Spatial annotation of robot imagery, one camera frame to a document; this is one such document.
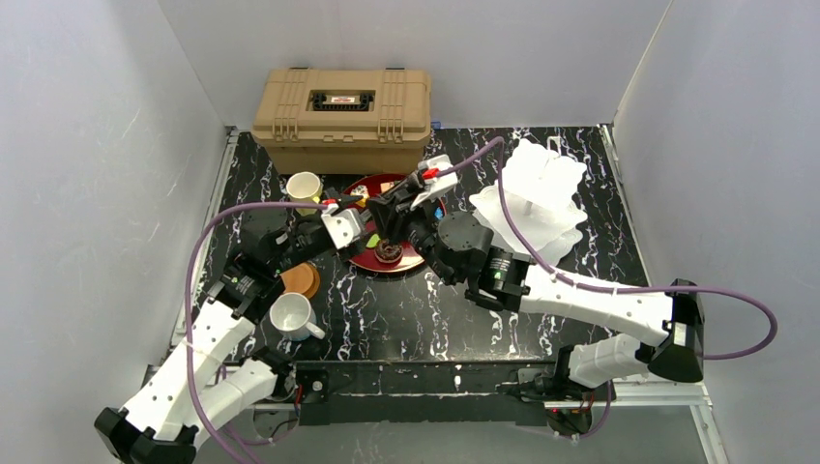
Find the light wooden coaster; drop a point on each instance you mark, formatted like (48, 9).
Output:
(303, 279)

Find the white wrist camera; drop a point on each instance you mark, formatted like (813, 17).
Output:
(432, 179)
(344, 225)

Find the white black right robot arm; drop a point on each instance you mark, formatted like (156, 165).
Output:
(658, 331)

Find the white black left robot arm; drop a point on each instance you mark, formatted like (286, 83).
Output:
(177, 411)

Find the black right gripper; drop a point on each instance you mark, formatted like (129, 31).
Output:
(394, 210)

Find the yellow triangular cake slice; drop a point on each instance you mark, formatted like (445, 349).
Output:
(360, 190)

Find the green round macaron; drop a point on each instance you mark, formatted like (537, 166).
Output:
(373, 241)

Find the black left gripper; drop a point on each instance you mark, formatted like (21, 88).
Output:
(349, 205)

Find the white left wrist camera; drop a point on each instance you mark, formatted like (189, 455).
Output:
(344, 225)

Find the white three-tier cake stand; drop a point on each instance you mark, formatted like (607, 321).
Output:
(539, 184)

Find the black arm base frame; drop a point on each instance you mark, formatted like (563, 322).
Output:
(317, 393)

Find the round red tray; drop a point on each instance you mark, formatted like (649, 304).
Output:
(367, 260)

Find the white mug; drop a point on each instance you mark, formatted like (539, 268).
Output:
(293, 317)

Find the tan plastic toolbox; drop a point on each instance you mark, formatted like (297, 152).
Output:
(344, 122)

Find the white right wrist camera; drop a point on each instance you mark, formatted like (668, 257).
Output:
(432, 179)

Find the pale yellow mug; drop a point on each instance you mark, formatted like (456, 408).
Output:
(304, 187)

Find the chocolate donut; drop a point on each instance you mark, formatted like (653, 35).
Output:
(387, 253)

